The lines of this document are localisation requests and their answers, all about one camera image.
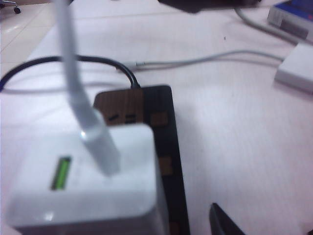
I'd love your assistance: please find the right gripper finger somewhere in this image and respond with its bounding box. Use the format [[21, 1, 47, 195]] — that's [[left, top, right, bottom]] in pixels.
[[209, 202, 245, 235]]

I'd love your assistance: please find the white charger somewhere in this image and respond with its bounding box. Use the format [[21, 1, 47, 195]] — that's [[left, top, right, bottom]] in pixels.
[[6, 124, 170, 235]]

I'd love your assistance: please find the white charger cable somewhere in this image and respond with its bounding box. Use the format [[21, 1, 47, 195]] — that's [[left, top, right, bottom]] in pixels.
[[55, 0, 121, 176]]

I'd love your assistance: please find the black power strip wood top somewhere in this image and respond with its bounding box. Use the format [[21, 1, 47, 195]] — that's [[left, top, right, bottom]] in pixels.
[[93, 84, 191, 235]]

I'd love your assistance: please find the blue white medicine box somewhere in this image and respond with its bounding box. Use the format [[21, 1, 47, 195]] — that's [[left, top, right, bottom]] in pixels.
[[266, 0, 313, 40]]

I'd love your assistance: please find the black office chair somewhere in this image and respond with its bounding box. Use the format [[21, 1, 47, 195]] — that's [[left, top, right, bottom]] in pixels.
[[0, 0, 22, 14]]

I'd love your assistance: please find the white adapter with grey cable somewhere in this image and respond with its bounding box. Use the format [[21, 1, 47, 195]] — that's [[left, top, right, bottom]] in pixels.
[[133, 43, 313, 95]]

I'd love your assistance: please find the black power strip cable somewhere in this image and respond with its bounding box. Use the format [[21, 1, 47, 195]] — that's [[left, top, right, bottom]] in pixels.
[[0, 55, 141, 90]]

